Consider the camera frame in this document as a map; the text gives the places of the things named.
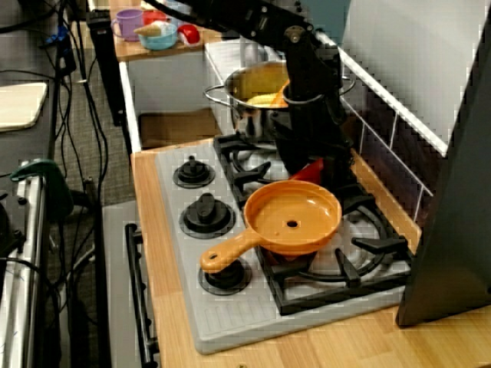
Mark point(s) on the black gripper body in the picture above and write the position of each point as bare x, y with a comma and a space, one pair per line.
314, 122

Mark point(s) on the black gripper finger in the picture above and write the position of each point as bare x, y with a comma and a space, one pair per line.
297, 157
339, 170

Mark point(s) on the red toy chili pepper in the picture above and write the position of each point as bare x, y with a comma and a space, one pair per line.
308, 173

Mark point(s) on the stainless steel pot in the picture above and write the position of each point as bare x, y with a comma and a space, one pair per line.
249, 122

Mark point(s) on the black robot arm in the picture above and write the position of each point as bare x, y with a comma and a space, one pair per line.
307, 61

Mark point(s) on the orange toy frying pan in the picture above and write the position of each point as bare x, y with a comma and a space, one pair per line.
314, 214

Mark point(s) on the yellow toy corn cob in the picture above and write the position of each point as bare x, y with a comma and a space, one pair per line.
261, 100

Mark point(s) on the dark tile backsplash panel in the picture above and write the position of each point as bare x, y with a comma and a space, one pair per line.
399, 153

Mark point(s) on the black burner grate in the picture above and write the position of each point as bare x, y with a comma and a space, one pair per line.
368, 245
224, 143

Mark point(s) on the black stove knob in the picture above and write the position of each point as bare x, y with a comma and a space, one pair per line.
193, 173
207, 216
226, 281

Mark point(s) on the dark grey side panel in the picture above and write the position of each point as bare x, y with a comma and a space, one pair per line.
452, 230

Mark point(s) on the white toy sink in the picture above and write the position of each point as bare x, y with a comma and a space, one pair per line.
165, 88

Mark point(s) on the light blue toy bowl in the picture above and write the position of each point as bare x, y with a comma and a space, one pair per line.
161, 41

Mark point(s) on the grey stove top plate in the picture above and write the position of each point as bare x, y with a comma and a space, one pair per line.
230, 318

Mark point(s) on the toy ice cream cone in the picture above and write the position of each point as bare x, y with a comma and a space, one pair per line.
147, 30

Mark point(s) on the red toy bowl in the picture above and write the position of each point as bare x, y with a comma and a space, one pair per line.
153, 17

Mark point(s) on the purple toy cup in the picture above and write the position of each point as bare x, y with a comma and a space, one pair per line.
128, 25

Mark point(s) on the white oven door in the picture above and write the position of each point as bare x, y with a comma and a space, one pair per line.
115, 287

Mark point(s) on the green clamp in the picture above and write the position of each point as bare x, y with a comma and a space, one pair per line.
57, 184

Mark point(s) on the blue connector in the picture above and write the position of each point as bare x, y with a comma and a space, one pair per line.
57, 36

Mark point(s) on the white flat board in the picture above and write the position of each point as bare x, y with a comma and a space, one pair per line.
19, 107

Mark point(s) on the black metal post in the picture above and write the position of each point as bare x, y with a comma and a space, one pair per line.
107, 69

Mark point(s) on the silver metal rail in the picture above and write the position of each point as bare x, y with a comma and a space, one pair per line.
23, 268

